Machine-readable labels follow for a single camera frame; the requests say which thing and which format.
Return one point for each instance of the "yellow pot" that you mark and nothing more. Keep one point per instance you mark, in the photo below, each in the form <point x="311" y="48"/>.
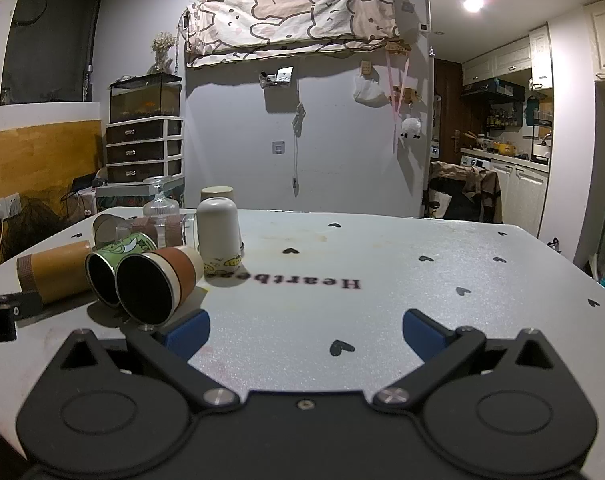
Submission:
<point x="503" y="148"/>

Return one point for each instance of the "tan cylindrical cup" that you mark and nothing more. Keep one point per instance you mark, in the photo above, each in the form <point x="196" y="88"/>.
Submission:
<point x="57" y="272"/>

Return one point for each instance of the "dried flowers in vase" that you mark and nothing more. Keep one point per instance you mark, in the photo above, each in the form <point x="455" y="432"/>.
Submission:
<point x="162" y="47"/>

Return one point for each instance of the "dark tangled netting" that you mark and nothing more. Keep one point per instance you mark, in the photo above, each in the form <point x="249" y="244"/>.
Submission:
<point x="32" y="225"/>

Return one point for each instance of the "white plush toy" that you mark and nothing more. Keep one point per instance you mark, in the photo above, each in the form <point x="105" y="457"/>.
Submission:
<point x="411" y="128"/>

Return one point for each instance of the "white face mask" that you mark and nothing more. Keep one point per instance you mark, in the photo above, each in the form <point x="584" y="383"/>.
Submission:
<point x="368" y="92"/>

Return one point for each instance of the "printed blanket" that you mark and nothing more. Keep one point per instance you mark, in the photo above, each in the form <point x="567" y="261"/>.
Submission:
<point x="292" y="17"/>

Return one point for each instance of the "white wall socket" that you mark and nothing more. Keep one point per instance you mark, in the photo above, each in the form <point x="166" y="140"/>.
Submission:
<point x="5" y="208"/>

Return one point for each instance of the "chair with brown jacket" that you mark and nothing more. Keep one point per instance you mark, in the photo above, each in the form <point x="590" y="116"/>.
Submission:
<point x="475" y="187"/>

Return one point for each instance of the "green printed cup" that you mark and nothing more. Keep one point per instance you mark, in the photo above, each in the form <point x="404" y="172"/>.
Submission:
<point x="127" y="247"/>

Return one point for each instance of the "dark window curtain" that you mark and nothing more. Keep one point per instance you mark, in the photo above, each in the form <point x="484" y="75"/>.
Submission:
<point x="52" y="35"/>

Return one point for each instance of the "spice rack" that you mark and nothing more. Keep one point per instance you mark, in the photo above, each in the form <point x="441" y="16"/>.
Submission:
<point x="504" y="115"/>

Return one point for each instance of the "grey metal cup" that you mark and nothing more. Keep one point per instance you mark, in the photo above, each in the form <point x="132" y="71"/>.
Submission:
<point x="105" y="229"/>

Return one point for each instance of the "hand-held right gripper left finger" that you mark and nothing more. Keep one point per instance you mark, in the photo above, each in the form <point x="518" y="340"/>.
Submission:
<point x="188" y="334"/>

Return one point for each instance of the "clear stemmed glass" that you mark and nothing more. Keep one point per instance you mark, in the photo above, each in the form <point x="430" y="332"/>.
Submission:
<point x="160" y="206"/>

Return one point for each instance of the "white upper kitchen cabinets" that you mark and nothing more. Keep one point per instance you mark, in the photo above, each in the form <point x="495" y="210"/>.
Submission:
<point x="512" y="57"/>

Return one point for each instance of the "clear cup with brown band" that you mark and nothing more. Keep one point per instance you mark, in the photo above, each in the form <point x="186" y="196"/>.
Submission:
<point x="165" y="232"/>

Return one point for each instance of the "round ceiling light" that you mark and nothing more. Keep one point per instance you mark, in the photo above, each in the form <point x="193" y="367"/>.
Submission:
<point x="474" y="2"/>

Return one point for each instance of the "white cup with yellow print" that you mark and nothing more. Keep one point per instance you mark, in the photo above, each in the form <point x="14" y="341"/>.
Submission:
<point x="217" y="232"/>

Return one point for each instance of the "dark wooden door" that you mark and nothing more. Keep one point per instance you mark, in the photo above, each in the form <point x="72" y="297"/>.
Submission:
<point x="450" y="110"/>

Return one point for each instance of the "white tote bag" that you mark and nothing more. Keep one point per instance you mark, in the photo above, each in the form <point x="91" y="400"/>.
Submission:
<point x="438" y="205"/>

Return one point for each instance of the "plastic drawer unit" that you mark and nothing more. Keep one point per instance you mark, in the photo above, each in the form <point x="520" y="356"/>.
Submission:
<point x="142" y="150"/>

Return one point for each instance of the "glass fish tank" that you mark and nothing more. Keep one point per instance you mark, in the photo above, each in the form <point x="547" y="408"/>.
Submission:
<point x="145" y="97"/>

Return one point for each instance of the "brown sleeve cup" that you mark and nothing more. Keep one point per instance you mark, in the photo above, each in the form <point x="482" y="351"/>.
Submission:
<point x="175" y="266"/>

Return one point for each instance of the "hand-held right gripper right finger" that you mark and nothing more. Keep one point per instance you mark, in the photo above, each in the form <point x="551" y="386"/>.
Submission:
<point x="421" y="334"/>

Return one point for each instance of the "small wall holder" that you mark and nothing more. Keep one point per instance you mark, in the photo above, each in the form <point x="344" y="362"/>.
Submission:
<point x="277" y="79"/>

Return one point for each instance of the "metal wall hook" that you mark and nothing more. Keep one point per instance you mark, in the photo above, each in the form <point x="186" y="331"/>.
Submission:
<point x="279" y="147"/>

